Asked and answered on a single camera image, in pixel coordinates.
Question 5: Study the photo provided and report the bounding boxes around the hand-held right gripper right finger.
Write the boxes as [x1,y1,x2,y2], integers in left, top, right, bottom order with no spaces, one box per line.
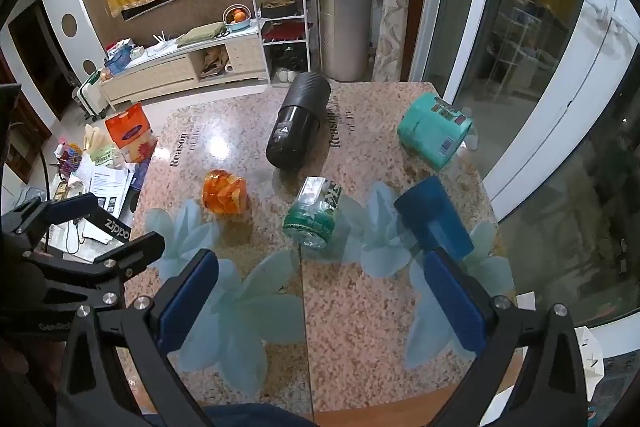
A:
[422,247,588,427]

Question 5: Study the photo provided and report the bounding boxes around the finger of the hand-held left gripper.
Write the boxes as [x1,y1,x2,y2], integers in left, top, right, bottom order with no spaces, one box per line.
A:
[0,195,101,254]
[27,232,167,312]

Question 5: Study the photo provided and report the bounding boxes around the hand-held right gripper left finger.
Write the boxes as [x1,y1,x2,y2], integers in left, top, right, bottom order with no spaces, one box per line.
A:
[59,248,221,427]

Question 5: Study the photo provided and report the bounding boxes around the dark blue cup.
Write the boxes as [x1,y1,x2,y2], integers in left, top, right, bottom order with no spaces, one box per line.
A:
[393,177,475,264]

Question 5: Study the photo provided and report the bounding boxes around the teal printed cup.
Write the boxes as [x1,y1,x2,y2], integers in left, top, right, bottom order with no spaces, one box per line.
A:
[397,93,474,172]

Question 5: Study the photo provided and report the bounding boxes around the black ribbed tumbler cup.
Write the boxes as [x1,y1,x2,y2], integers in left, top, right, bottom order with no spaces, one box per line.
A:
[265,72,333,170]

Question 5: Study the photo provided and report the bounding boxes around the black bag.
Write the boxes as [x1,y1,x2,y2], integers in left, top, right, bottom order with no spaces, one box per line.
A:
[75,207,135,248]

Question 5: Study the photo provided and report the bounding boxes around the white paper sheets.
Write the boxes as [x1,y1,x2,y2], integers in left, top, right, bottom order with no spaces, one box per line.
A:
[75,157,136,212]

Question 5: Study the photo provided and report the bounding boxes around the orange paper bag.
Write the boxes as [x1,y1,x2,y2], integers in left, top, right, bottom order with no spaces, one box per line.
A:
[104,103,157,164]

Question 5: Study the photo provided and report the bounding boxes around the white suitcase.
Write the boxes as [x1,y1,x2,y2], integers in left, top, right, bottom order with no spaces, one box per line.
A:
[75,69,108,120]

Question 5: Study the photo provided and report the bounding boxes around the person's blue trousers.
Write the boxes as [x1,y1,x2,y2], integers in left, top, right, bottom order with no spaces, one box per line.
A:
[150,403,313,427]

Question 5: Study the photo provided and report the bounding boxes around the white paper box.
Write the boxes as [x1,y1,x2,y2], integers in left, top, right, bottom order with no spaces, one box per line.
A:
[572,327,606,383]

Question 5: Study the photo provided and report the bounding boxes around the blue basket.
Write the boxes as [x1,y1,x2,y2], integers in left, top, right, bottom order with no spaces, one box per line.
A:
[105,47,132,75]

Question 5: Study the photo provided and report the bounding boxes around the white low cabinet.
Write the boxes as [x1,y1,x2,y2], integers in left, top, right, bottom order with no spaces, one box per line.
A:
[100,24,268,110]

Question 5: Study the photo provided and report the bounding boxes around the white router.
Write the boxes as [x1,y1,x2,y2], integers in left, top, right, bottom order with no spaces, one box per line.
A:
[146,29,183,58]

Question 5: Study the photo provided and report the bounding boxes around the green cushion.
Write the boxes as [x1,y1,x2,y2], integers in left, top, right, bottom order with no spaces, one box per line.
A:
[177,22,227,48]

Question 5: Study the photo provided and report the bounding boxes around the white shelf rack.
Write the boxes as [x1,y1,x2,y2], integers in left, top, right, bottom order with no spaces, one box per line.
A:
[248,0,313,85]

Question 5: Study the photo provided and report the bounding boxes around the bowl of oranges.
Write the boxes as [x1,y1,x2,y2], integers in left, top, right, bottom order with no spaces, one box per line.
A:
[223,5,252,31]

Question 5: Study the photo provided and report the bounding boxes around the white sliding door frame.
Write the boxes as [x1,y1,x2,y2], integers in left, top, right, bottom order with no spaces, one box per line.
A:
[425,0,640,228]

